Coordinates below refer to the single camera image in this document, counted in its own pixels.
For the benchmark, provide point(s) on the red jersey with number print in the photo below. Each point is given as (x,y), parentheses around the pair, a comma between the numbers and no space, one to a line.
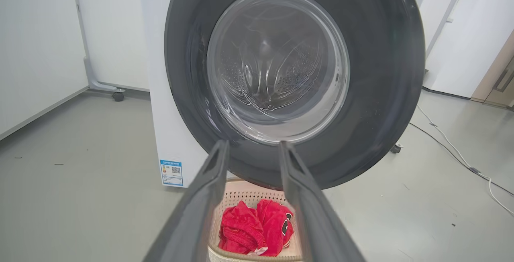
(275,222)

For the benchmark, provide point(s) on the blue energy label sticker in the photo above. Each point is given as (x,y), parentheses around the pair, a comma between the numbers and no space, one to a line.
(172,172)

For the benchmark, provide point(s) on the grey metal partition leg with caster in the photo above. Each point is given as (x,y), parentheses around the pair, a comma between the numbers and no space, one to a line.
(94,81)
(396,148)

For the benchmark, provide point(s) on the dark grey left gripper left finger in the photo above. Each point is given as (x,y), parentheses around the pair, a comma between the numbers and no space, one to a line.
(196,214)

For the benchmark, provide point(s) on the cream perforated laundry basket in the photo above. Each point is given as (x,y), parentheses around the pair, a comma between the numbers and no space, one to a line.
(249,193)

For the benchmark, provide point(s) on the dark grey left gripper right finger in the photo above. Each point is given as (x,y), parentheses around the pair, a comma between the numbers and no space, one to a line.
(317,222)

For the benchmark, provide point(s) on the wooden cabinet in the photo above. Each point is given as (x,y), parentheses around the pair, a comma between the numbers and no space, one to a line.
(498,81)

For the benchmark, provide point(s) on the white front-load washing machine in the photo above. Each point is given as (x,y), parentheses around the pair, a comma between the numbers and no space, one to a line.
(160,125)

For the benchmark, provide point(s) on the dark round washer door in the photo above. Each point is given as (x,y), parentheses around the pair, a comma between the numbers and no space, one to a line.
(381,93)

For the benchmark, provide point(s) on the red shorts with white trim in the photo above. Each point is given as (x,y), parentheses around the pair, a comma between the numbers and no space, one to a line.
(239,230)

